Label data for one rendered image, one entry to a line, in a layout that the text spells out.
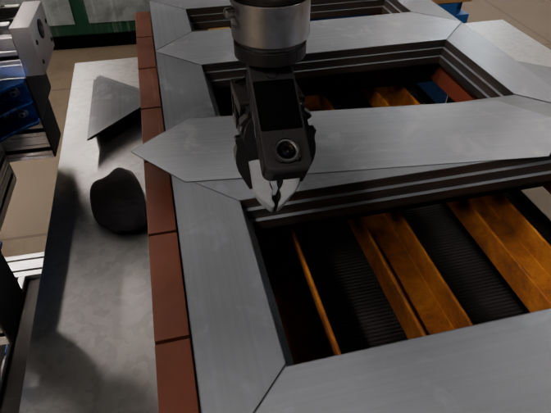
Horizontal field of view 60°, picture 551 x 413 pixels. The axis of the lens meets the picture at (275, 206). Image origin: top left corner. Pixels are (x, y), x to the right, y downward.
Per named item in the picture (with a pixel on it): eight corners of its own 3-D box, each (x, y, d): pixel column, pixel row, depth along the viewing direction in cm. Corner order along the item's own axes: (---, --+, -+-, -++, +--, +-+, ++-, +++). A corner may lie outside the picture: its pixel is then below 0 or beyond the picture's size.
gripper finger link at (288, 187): (289, 183, 64) (289, 124, 58) (300, 212, 60) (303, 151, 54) (266, 187, 63) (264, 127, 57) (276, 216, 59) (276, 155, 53)
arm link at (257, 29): (321, 3, 42) (229, 11, 41) (318, 54, 45) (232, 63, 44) (298, -22, 47) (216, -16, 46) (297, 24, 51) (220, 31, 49)
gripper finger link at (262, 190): (266, 187, 63) (264, 127, 57) (276, 216, 59) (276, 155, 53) (243, 190, 63) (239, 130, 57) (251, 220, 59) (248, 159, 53)
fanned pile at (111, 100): (142, 71, 139) (139, 58, 136) (147, 147, 110) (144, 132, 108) (97, 76, 137) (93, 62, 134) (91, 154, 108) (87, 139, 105)
